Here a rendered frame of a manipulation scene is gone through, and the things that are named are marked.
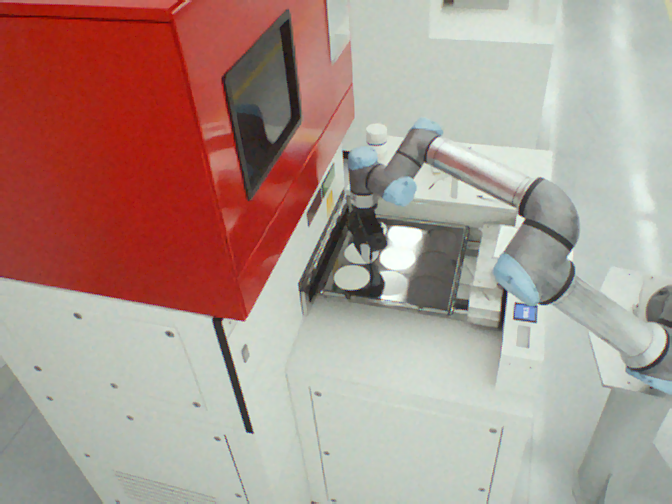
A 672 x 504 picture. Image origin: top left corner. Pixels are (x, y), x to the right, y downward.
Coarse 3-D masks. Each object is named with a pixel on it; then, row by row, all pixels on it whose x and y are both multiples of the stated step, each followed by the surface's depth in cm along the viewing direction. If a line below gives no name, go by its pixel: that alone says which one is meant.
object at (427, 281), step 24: (408, 240) 179; (432, 240) 178; (456, 240) 177; (336, 264) 173; (360, 264) 172; (384, 264) 172; (408, 264) 171; (432, 264) 170; (456, 264) 170; (336, 288) 166; (360, 288) 165; (384, 288) 164; (408, 288) 164; (432, 288) 163
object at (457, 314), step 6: (342, 300) 173; (348, 300) 172; (384, 306) 169; (390, 306) 169; (420, 312) 167; (426, 312) 166; (456, 312) 163; (462, 312) 162; (468, 312) 162; (456, 318) 164; (462, 318) 164
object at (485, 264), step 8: (488, 240) 179; (480, 248) 177; (488, 248) 177; (480, 256) 174; (488, 256) 174; (480, 264) 172; (488, 264) 172; (480, 272) 169; (488, 272) 169; (472, 296) 163; (480, 296) 162; (488, 296) 162; (472, 320) 158; (480, 320) 157; (488, 320) 156; (496, 320) 156
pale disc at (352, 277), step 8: (336, 272) 170; (344, 272) 170; (352, 272) 170; (360, 272) 170; (368, 272) 170; (336, 280) 168; (344, 280) 168; (352, 280) 168; (360, 280) 167; (368, 280) 167; (344, 288) 165; (352, 288) 165
